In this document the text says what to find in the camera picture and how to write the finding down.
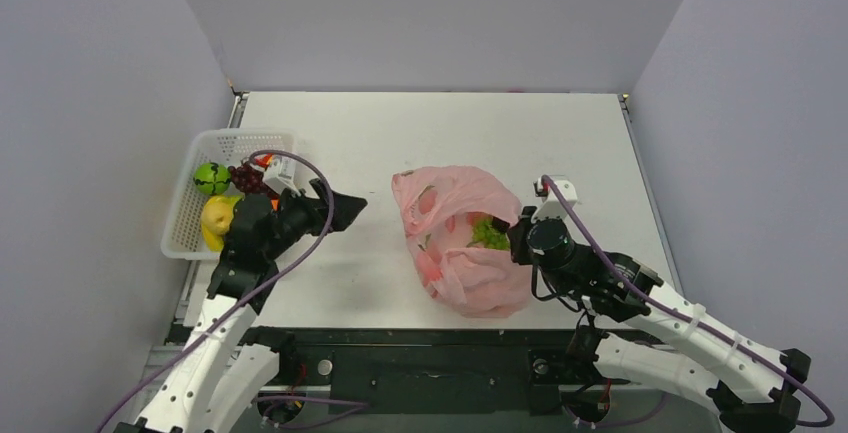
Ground yellow fake banana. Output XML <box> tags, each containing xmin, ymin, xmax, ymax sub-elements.
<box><xmin>201</xmin><ymin>225</ymin><xmax>224</xmax><ymax>252</ymax></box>

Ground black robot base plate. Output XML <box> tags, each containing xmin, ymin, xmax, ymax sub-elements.
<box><xmin>239</xmin><ymin>326</ymin><xmax>607</xmax><ymax>415</ymax></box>

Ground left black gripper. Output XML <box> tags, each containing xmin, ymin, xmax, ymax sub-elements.
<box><xmin>263</xmin><ymin>178</ymin><xmax>365</xmax><ymax>261</ymax></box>

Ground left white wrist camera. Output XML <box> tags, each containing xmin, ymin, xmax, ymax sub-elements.
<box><xmin>264</xmin><ymin>155</ymin><xmax>298</xmax><ymax>195</ymax></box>

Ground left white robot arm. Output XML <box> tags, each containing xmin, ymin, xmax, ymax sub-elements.
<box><xmin>114</xmin><ymin>178</ymin><xmax>368</xmax><ymax>432</ymax></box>

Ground green fake fruit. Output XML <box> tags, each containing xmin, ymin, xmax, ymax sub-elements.
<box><xmin>192</xmin><ymin>162</ymin><xmax>231</xmax><ymax>196</ymax></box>

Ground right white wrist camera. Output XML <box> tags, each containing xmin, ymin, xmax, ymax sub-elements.
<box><xmin>531</xmin><ymin>176</ymin><xmax>579</xmax><ymax>223</ymax></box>

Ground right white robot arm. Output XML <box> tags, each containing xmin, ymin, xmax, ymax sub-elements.
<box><xmin>494</xmin><ymin>207</ymin><xmax>811</xmax><ymax>432</ymax></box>

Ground green fake grapes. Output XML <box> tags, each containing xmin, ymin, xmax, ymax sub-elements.
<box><xmin>467</xmin><ymin>216</ymin><xmax>510</xmax><ymax>251</ymax></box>

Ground white plastic basket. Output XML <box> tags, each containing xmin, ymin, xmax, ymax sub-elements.
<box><xmin>160</xmin><ymin>128</ymin><xmax>298</xmax><ymax>261</ymax></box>

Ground yellow fake fruit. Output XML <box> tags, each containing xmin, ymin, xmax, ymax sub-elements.
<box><xmin>200</xmin><ymin>195</ymin><xmax>242</xmax><ymax>237</ymax></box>

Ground pink plastic bag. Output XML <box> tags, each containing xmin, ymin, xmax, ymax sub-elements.
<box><xmin>391</xmin><ymin>166</ymin><xmax>531</xmax><ymax>318</ymax></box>

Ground purple fake grapes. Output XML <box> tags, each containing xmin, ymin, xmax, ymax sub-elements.
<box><xmin>228</xmin><ymin>162</ymin><xmax>278</xmax><ymax>199</ymax></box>

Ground orange fake fruit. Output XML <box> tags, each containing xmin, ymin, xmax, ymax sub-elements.
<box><xmin>253</xmin><ymin>154</ymin><xmax>275</xmax><ymax>171</ymax></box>

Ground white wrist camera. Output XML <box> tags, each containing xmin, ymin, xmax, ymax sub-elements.
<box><xmin>264</xmin><ymin>155</ymin><xmax>298</xmax><ymax>195</ymax></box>
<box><xmin>531</xmin><ymin>176</ymin><xmax>579</xmax><ymax>223</ymax></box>

